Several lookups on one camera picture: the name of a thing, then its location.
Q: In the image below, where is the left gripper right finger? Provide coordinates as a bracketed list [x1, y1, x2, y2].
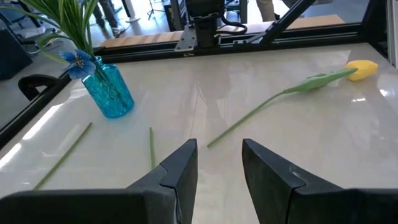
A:
[242, 138, 398, 224]

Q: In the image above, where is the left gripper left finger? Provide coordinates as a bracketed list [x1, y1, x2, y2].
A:
[0, 138, 198, 224]

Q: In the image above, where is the yellow artificial tulip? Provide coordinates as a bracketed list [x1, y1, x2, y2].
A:
[206, 59, 379, 149]

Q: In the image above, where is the blue textured glass vase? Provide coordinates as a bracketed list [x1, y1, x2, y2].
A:
[81, 55, 136, 119]

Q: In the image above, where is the silver metal mounting plate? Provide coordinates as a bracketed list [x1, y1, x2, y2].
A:
[174, 24, 199, 53]

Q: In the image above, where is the wooden table board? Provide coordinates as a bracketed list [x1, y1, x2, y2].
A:
[99, 14, 346, 49]

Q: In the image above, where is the person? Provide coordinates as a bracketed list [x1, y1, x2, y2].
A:
[256, 0, 277, 22]
[91, 0, 126, 37]

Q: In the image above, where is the black computer tower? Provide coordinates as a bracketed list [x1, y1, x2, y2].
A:
[0, 29, 34, 81]

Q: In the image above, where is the black curved bracket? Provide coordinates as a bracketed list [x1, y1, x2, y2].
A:
[17, 73, 60, 101]

